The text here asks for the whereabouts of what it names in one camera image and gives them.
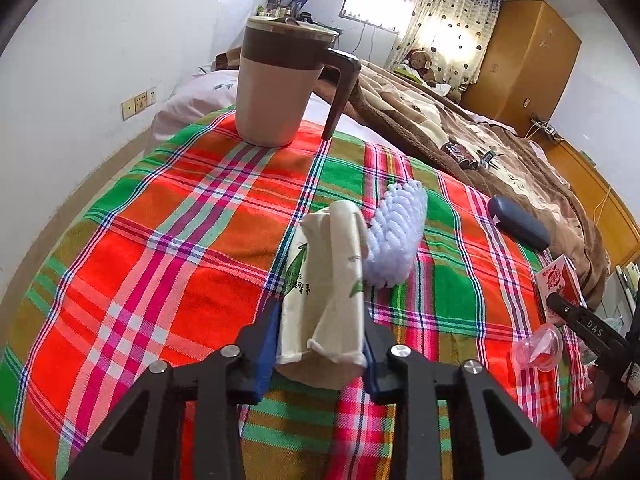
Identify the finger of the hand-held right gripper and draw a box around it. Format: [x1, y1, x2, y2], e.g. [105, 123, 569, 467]
[546, 292, 632, 362]

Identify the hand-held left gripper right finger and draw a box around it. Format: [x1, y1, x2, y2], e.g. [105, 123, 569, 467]
[364, 316, 574, 480]

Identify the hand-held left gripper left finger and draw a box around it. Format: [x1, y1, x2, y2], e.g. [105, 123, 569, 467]
[62, 302, 282, 480]

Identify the clear pink plastic cup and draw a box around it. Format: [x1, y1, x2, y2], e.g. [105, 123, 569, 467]
[510, 324, 562, 372]

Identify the pale tissue pack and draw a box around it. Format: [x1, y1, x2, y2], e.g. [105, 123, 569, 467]
[275, 200, 370, 391]

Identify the person's right hand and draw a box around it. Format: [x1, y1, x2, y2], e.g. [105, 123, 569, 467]
[567, 365, 632, 437]

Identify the red and white carton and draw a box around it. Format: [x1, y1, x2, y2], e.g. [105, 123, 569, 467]
[535, 254, 588, 326]

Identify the dark blue glasses case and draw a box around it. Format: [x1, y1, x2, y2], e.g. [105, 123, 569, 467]
[487, 195, 552, 252]

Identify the wooden headboard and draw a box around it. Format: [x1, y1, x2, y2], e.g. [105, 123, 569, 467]
[542, 140, 640, 271]

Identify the white bristle brush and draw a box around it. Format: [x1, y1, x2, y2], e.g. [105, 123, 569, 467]
[362, 182, 429, 289]

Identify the plaid cloth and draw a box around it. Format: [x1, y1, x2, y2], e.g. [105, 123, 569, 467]
[0, 105, 596, 480]

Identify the dark crumpled wrapper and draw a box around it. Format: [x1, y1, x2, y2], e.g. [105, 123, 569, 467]
[441, 142, 481, 171]

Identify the brown fleece blanket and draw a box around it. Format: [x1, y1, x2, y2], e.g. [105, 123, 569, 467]
[215, 47, 611, 306]

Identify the white printed bed sheet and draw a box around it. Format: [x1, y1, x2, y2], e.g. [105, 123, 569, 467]
[145, 67, 381, 156]

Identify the wooden wardrobe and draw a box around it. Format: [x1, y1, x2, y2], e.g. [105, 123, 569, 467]
[460, 0, 583, 136]

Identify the beige and brown mug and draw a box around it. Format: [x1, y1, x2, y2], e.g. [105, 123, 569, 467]
[235, 15, 362, 148]

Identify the brown teddy bear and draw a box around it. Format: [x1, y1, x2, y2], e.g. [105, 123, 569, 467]
[406, 49, 435, 82]

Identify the heart print curtain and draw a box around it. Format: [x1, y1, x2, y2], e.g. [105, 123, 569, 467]
[387, 0, 503, 93]

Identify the shelf with bottles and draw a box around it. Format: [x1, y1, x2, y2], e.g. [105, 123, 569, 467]
[255, 0, 346, 36]

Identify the window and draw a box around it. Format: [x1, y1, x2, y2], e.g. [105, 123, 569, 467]
[340, 0, 416, 36]

